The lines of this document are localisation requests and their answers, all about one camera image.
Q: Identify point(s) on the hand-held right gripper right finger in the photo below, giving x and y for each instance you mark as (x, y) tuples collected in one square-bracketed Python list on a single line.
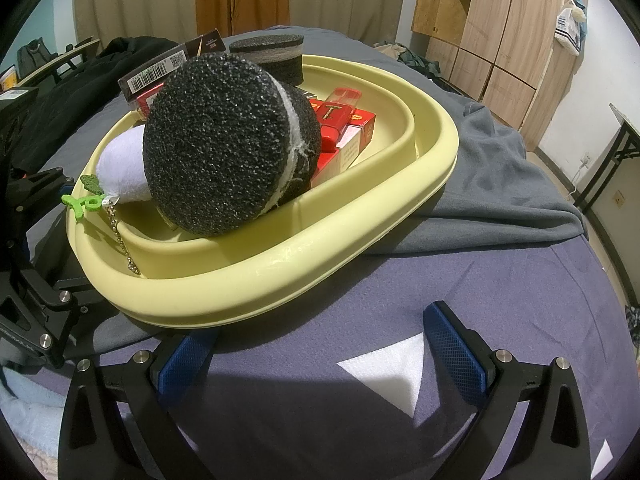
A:
[(455, 355)]

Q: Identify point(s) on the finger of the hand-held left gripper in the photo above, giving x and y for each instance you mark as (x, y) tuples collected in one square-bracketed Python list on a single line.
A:
[(50, 292), (35, 186)]

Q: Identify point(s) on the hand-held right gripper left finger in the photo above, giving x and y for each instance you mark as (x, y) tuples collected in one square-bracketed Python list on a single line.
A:
[(187, 356)]

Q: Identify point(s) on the yellow plastic basin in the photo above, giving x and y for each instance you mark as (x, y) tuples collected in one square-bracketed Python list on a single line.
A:
[(280, 280)]

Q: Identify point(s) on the black carton with red face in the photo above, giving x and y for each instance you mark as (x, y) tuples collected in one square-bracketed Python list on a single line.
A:
[(160, 67)]

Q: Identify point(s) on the large black foam disc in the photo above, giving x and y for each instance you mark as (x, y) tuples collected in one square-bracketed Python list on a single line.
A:
[(220, 145)]

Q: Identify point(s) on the red cigarette pack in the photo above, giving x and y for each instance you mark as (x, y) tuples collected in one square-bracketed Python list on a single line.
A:
[(362, 124), (330, 122)]

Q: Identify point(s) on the small black foam disc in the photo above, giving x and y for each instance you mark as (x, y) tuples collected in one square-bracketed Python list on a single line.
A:
[(270, 55)]

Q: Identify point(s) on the red lighter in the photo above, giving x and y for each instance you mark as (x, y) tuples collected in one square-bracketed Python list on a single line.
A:
[(345, 96)]

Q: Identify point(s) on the black jacket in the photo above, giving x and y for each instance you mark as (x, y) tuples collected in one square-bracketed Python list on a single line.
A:
[(75, 95)]

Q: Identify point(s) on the wooden desk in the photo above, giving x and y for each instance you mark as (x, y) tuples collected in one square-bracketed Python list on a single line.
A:
[(65, 57)]

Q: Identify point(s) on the dark backpack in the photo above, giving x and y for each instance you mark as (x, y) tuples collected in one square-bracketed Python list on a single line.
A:
[(32, 54)]

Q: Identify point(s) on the purple sheet with white triangles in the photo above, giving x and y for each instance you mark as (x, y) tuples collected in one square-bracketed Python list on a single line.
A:
[(325, 410)]

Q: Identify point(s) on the grey blanket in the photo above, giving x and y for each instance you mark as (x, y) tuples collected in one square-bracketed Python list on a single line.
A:
[(490, 185)]

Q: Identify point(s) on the checked clothes pile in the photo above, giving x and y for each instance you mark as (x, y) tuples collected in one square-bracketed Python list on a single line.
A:
[(632, 322)]

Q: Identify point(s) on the black-legged folding table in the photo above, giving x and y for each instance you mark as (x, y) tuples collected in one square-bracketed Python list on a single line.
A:
[(625, 120)]

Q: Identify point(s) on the black suitcase with clothes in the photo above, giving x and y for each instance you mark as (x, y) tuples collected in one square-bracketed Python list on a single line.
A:
[(415, 60)]

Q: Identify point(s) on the wooden wardrobe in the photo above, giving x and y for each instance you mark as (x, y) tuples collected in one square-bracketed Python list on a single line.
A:
[(500, 35)]

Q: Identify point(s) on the white plastic bag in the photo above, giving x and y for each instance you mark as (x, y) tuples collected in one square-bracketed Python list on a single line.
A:
[(570, 30)]

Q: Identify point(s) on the beige wall socket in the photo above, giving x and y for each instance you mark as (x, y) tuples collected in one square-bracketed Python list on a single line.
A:
[(620, 199)]

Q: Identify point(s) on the white wall socket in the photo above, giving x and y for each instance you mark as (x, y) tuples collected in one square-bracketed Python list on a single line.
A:
[(585, 162)]

